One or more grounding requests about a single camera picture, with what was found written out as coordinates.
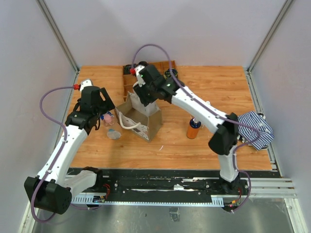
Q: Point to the pink cap clear bottle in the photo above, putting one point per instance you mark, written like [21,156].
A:
[108,119]

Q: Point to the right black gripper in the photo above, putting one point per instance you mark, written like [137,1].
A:
[139,90]

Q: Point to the blue striped cloth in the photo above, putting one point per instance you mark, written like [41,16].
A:
[259,140]

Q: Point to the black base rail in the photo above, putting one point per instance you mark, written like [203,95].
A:
[156,186]

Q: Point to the black rolled sock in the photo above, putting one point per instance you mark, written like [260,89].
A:
[126,69]
[143,63]

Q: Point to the dark green rolled sock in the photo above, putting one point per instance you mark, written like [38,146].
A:
[168,73]

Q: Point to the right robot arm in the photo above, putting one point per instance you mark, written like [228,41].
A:
[224,129]

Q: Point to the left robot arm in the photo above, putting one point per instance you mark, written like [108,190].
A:
[50,190]

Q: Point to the wooden compartment tray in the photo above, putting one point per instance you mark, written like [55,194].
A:
[130,80]

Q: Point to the blue spray bottle orange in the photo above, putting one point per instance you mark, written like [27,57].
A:
[193,128]

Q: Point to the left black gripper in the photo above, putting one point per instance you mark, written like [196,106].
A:
[107,104]

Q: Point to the black rolled sock left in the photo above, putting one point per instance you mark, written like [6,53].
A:
[126,69]

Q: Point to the round clear container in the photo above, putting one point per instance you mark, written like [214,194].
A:
[113,134]

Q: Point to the black white striped cloth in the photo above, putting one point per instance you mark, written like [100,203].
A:
[251,120]

